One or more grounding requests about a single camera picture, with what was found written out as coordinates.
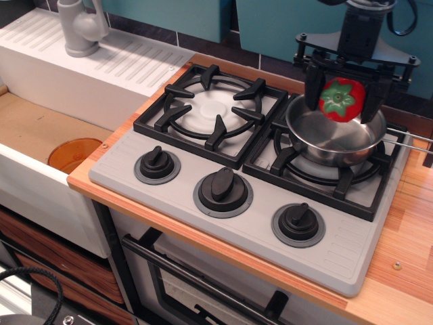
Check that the black right stove knob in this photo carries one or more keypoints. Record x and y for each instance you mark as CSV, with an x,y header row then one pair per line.
x,y
298,225

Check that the black left burner grate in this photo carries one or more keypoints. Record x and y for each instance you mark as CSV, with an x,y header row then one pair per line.
x,y
209,116

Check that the black burner grate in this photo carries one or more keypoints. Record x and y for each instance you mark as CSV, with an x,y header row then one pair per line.
x,y
365,190
209,116

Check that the grey toy faucet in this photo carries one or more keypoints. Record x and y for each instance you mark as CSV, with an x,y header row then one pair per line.
x,y
82,30

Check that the red plastic toy strawberry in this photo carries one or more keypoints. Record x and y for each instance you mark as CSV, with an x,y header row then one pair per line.
x,y
342,100

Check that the black right burner grate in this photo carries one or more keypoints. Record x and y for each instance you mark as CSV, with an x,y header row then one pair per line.
x,y
365,190

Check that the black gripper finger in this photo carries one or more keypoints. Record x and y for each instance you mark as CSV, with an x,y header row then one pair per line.
x,y
314,83
376,93

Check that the stainless steel saucepan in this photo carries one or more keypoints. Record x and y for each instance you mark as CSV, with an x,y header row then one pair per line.
x,y
335,144

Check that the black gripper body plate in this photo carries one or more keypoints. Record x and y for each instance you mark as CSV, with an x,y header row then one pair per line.
x,y
358,49

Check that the wooden drawer fronts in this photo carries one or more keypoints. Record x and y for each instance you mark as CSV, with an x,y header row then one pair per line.
x,y
87,280

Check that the grey toy stove top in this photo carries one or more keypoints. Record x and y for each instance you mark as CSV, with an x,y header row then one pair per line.
x,y
338,262

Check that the white toy sink unit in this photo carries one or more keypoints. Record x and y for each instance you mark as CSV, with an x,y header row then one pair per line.
x,y
49,97

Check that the black middle stove knob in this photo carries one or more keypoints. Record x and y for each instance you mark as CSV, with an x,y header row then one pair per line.
x,y
223,194

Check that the black left stove knob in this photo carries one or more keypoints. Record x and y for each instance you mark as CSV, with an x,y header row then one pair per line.
x,y
157,167

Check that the oven door with black handle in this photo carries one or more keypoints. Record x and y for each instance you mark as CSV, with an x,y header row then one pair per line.
x,y
199,289

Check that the black stove knob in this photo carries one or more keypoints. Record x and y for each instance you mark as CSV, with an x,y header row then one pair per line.
x,y
157,167
223,194
298,225

